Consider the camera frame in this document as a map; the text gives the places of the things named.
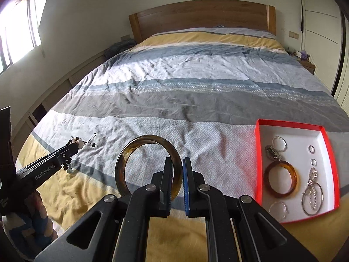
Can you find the striped duvet cover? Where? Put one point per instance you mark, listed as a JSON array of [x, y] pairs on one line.
[[202, 89]]

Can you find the tissue box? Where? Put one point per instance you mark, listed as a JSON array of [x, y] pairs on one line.
[[303, 55]]

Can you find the wooden headboard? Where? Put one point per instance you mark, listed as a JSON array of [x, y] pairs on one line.
[[203, 13]]

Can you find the red shallow box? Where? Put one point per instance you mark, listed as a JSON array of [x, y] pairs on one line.
[[307, 148]]

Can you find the wall switch plate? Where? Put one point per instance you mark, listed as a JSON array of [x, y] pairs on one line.
[[293, 35]]

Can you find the white wardrobe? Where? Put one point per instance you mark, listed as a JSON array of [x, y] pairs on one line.
[[325, 40]]

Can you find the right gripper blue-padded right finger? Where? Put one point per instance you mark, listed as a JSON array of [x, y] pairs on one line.
[[196, 192]]

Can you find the dark clothes pile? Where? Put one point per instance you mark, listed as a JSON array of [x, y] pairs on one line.
[[119, 47]]

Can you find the thin silver bangle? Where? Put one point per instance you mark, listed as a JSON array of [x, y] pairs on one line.
[[312, 199]]

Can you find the patterned sleeve forearm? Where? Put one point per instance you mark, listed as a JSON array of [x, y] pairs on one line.
[[29, 229]]

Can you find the window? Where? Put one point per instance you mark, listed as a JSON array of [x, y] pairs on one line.
[[20, 22]]

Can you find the low wooden side cabinet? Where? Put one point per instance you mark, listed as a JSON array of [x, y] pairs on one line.
[[50, 97]]

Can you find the beaded charm earrings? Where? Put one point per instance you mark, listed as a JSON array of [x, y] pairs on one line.
[[80, 143]]

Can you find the amber translucent bangle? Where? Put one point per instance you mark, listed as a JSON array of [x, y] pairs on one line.
[[280, 179]]

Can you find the wooden nightstand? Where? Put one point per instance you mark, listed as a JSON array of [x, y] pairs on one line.
[[307, 65]]

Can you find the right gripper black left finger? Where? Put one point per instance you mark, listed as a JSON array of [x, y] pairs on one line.
[[160, 191]]

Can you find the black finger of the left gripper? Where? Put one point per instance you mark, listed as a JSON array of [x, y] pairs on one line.
[[54, 160]]

